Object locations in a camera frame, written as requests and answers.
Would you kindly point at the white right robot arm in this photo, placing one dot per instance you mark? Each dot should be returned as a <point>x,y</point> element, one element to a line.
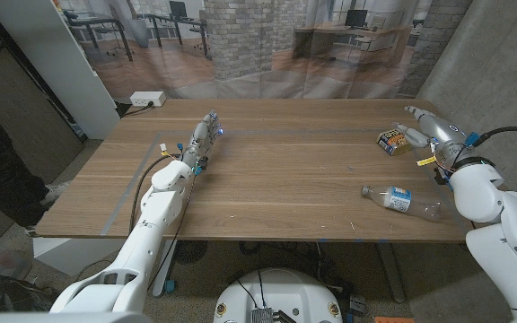
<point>510,251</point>

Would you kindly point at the black round fan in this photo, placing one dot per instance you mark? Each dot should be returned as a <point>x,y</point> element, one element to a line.
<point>190,251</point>

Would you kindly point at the grey metal table leg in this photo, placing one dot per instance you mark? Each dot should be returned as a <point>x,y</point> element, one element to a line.
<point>391,269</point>

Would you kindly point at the white box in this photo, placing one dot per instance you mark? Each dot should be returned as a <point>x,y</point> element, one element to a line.
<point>74,255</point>

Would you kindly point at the dark wooden door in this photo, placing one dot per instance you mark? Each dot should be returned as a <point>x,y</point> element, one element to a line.
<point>16,112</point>

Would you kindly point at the clear plastic water bottle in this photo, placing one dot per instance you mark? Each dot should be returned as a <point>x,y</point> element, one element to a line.
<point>397,199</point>

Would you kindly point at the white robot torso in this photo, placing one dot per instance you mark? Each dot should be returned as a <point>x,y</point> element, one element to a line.
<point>276,291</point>

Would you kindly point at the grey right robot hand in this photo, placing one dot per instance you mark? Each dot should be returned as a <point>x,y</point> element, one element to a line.
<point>442,134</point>

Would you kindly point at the white partition panel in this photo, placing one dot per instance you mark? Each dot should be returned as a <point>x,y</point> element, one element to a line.
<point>61,67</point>

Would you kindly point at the printed office backdrop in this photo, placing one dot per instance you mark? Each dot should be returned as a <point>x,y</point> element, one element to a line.
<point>240,45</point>

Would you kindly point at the white table leg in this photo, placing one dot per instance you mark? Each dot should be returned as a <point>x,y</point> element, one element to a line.
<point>164,269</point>

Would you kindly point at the white power strip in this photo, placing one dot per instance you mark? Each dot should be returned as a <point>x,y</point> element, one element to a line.
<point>147,98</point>

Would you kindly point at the orange item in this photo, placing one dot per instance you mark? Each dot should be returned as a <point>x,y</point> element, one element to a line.
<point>393,320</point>

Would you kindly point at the black bag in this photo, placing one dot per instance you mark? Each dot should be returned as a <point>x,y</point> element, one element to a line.
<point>7,294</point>

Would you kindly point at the spam can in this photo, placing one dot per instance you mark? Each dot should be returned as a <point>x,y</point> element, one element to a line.
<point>393,141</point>

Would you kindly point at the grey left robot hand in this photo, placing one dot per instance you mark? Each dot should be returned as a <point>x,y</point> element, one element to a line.
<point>200,143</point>

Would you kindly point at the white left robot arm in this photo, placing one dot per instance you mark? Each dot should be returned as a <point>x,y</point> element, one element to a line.
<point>151,224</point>

